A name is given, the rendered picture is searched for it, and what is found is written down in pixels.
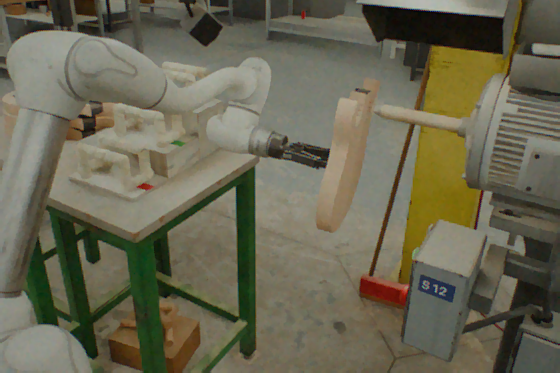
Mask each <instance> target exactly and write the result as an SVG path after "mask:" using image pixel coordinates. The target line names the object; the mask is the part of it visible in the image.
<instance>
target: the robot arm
mask: <svg viewBox="0 0 560 373"><path fill-rule="evenodd" d="M7 67H8V71H9V75H10V77H11V79H12V81H14V87H15V100H16V102H17V106H18V107H20V109H19V111H18V114H17V121H16V123H15V127H14V130H13V133H12V136H11V139H10V142H9V145H8V148H7V154H6V158H5V161H4V163H3V167H2V170H1V172H0V373H92V370H91V367H90V364H89V361H88V356H87V354H86V352H85V350H84V349H83V347H82V345H80V344H79V342H78V341H77V339H76V338H75V337H74V336H73V335H72V334H69V333H68V332H67V331H66V330H64V329H62V328H60V327H58V326H55V325H50V324H38V325H33V326H31V303H30V302H29V300H28V296H27V294H26V293H25V292H24V291H23V287H24V284H25V281H26V278H27V272H28V268H29V265H30V262H31V259H32V255H33V253H34V249H35V246H36V240H37V236H38V233H39V230H40V227H41V223H42V221H43V217H44V214H45V208H46V204H47V202H48V198H49V195H50V192H51V189H52V185H53V182H54V176H55V172H56V170H57V166H58V163H59V160H60V157H61V153H62V151H63V147H64V140H65V138H66V134H67V131H68V128H69V125H70V121H71V120H72V121H74V120H75V119H76V118H77V117H78V116H79V115H80V113H81V111H82V110H83V109H84V107H85V106H86V104H87V103H88V102H89V101H90V100H92V101H100V102H108V103H115V104H119V103H122V104H124V105H126V106H130V107H135V108H140V109H145V110H152V111H157V112H162V113H166V114H172V115H181V114H186V113H188V112H191V111H193V110H195V109H197V108H200V107H201V106H203V105H204V104H206V103H207V102H209V100H210V99H212V98H213V97H216V96H218V95H219V94H220V93H221V92H223V91H224V90H227V92H228V97H229V98H230V102H229V106H228V108H227V110H226V111H225V113H224V115H217V116H214V117H212V118H209V120H208V124H207V129H206V134H207V138H208V140H209V141H210V142H212V143H213V144H215V145H217V146H219V147H220V148H222V149H224V150H229V151H232V152H235V153H240V154H251V155H253V156H254V155H255V156H258V157H262V158H265V159H267V158H269V157H271V158H273V159H277V160H282V159H283V160H286V161H294V162H296V163H300V164H303V165H305V166H308V167H311V168H315V166H316V168H315V169H316V170H319V167H320V168H324V169H326V165H327V161H328V158H329V154H330V148H324V147H320V146H315V145H312V144H308V143H305V142H302V141H298V143H297V142H293V143H292V142H289V141H288V137H287V136H286V135H283V134H279V133H276V132H275V130H273V129H271V128H263V127H262V126H258V124H259V118H260V115H261V112H262V108H263V107H264V104H265V101H266V98H267V96H268V92H269V88H270V85H271V69H270V66H268V64H267V63H266V62H265V61H264V60H262V59H261V58H258V57H251V58H247V59H246V60H245V61H243V62H242V63H241V66H240V67H237V68H235V67H226V68H223V69H220V70H219V71H217V72H215V73H213V74H211V75H209V76H206V77H204V78H202V79H200V80H198V81H197V82H195V83H193V84H191V85H189V86H188V87H183V88H179V87H177V86H176V85H175V84H174V83H173V81H172V80H171V79H170V78H169V77H167V75H166V73H165V72H164V71H163V70H162V69H160V68H159V67H158V66H156V64H155V63H154V62H152V61H151V60H150V59H149V58H147V57H146V56H144V55H142V54H141V53H139V52H137V51H136V50H135V49H133V48H132V47H128V46H126V45H125V44H123V43H121V42H118V41H116V40H114V39H109V38H96V37H91V36H87V35H85V34H82V33H77V32H69V31H58V30H45V31H38V32H34V33H31V34H29V35H26V36H24V37H22V38H20V39H19V40H18V41H16V42H14V43H13V45H12V46H11V47H10V51H9V53H8V56H7ZM324 152H325V153H324Z"/></svg>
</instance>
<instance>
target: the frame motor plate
mask: <svg viewBox="0 0 560 373"><path fill-rule="evenodd" d="M488 226H489V227H491V228H495V229H498V230H501V231H505V232H511V233H514V234H517V235H520V236H524V237H526V238H530V239H533V240H536V241H542V242H545V243H549V244H551V245H553V243H554V240H555V237H556V235H557V234H556V233H557V231H558V229H559V226H560V223H558V222H554V221H547V220H543V219H541V218H537V217H533V216H530V215H527V214H524V213H520V212H513V211H511V210H509V209H503V208H499V207H496V206H494V209H493V211H492V212H491V215H490V219H489V222H488Z"/></svg>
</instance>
